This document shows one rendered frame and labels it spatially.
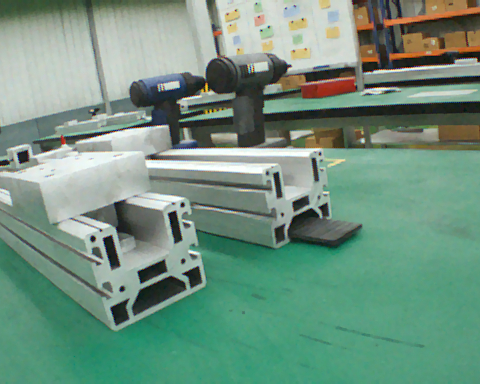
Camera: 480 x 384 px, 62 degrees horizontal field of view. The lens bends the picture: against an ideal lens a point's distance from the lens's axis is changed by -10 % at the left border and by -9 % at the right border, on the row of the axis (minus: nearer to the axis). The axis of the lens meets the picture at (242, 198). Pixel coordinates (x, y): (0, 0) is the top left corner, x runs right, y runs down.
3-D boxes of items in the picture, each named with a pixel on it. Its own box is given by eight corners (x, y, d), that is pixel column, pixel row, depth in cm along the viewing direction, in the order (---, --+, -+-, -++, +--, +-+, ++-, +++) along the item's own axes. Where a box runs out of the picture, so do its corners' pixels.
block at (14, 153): (8, 170, 189) (3, 151, 187) (30, 164, 196) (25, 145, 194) (12, 171, 182) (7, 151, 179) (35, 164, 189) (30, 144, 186)
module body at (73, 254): (-24, 216, 94) (-34, 182, 91) (13, 204, 100) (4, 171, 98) (113, 332, 34) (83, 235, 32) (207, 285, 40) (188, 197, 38)
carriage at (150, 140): (83, 177, 80) (75, 142, 78) (132, 162, 87) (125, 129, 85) (119, 181, 68) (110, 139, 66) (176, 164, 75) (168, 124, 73)
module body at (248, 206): (46, 193, 105) (37, 161, 103) (80, 182, 112) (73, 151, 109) (274, 249, 46) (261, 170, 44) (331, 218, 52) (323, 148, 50)
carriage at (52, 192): (19, 229, 49) (4, 175, 48) (96, 202, 56) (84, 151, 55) (58, 254, 38) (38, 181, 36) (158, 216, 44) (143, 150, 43)
